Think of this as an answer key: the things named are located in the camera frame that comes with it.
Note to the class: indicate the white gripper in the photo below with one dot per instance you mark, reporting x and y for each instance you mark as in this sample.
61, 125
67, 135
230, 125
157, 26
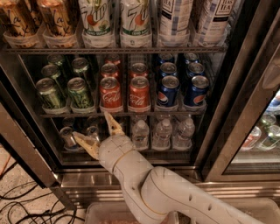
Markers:
115, 150

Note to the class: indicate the green can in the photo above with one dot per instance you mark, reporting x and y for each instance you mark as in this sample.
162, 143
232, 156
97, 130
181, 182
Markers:
58, 60
81, 68
50, 94
79, 93
52, 71

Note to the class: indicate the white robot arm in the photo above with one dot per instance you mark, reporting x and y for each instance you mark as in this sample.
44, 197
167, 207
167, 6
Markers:
151, 192

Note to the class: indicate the middle silver slim can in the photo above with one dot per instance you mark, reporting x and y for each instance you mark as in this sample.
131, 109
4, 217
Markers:
92, 131

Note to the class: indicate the silver slim can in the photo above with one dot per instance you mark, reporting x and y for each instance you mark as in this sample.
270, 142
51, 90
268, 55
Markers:
66, 134
92, 131

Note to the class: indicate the left silver slim can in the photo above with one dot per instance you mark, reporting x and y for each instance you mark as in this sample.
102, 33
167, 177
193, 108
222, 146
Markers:
66, 134

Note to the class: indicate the front left coca-cola can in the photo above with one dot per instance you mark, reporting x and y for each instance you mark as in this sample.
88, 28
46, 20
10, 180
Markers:
110, 90

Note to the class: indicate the coca-cola can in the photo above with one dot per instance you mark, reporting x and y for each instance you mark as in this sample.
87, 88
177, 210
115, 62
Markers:
139, 92
110, 90
113, 58
110, 70
138, 69

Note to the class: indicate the front right coca-cola can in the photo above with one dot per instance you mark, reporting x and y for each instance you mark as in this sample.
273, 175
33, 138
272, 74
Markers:
139, 92

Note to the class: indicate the middle left coca-cola can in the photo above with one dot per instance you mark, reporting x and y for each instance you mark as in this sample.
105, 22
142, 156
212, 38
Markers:
110, 70

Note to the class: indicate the front left pepsi can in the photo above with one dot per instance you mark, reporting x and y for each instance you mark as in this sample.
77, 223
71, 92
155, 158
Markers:
167, 91

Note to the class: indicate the pepsi can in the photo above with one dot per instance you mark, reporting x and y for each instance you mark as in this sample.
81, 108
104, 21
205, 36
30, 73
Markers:
167, 68
167, 91
194, 69
196, 91
190, 57
165, 57

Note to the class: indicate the middle right coca-cola can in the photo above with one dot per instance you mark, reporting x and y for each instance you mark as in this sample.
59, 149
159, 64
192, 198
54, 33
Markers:
138, 69

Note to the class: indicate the back left coca-cola can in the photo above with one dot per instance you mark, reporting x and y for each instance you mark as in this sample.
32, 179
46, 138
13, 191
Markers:
113, 58

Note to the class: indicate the open fridge door left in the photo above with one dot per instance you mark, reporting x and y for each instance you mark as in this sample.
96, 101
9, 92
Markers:
20, 147

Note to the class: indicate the middle left pepsi can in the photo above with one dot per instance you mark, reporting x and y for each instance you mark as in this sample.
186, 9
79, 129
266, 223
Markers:
167, 68

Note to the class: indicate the front right pepsi can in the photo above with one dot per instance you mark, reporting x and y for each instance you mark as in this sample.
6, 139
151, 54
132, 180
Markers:
196, 91

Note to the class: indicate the back left pepsi can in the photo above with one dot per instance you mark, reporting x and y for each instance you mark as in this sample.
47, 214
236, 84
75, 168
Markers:
165, 57

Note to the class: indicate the steel fridge cabinet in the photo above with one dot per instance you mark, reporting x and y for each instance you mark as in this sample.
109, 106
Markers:
82, 181

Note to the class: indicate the middle right pepsi can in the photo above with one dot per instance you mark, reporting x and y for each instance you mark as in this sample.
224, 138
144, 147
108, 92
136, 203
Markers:
194, 69

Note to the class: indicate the back right pepsi can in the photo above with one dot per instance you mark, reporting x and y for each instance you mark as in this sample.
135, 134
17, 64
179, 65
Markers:
190, 57

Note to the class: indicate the right gold tall can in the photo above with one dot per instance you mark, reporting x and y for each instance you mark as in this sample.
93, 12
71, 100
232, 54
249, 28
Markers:
59, 17

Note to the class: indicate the gold tall can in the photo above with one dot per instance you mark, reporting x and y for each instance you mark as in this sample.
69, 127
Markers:
59, 17
20, 18

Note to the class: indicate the glass fridge door right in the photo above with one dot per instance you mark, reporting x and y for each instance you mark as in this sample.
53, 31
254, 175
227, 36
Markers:
248, 147

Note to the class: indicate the left gold tall can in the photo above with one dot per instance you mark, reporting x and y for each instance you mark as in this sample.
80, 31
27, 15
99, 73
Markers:
20, 18

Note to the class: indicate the left water bottle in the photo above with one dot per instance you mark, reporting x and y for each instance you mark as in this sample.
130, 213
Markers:
140, 135

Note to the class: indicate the water bottle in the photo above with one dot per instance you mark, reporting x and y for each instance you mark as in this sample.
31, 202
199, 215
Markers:
140, 135
162, 135
182, 137

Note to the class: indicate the middle water bottle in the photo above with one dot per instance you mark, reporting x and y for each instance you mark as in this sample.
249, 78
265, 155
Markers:
162, 135

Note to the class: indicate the left clear plastic bin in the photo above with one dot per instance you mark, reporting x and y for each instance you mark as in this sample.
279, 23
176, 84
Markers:
110, 213

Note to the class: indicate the clear plastic bin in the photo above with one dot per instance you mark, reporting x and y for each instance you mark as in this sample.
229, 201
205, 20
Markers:
110, 213
263, 210

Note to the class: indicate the right water bottle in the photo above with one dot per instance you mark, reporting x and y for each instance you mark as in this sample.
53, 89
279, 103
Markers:
182, 137

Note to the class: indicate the right 7up bottle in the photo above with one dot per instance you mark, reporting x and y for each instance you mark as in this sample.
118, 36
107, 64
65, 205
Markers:
135, 17

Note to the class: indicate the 7up bottle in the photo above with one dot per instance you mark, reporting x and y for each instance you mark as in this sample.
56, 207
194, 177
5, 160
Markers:
135, 17
95, 17

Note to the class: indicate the left 7up bottle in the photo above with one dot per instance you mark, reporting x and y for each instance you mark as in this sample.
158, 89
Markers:
95, 17

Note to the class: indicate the left tea bottle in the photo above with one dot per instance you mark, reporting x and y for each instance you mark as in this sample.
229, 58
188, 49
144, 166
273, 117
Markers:
175, 16

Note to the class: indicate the right clear plastic bin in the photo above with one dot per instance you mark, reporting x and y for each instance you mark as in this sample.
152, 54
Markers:
263, 210

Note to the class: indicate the top wire shelf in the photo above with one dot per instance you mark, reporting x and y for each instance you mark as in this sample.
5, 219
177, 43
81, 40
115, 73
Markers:
148, 50

